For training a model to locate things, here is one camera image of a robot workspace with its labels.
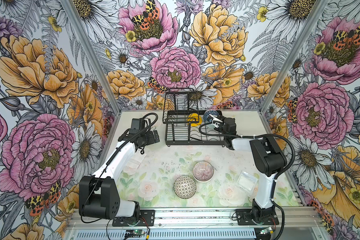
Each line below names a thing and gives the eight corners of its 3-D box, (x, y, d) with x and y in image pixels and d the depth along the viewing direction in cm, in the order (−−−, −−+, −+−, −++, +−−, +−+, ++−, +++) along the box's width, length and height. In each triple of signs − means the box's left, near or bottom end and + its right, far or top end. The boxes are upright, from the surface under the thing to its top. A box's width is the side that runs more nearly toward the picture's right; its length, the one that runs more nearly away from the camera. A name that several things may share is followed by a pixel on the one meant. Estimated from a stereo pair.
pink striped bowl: (193, 184, 87) (193, 180, 81) (192, 166, 94) (193, 161, 89) (212, 184, 87) (214, 180, 81) (210, 166, 94) (212, 161, 89)
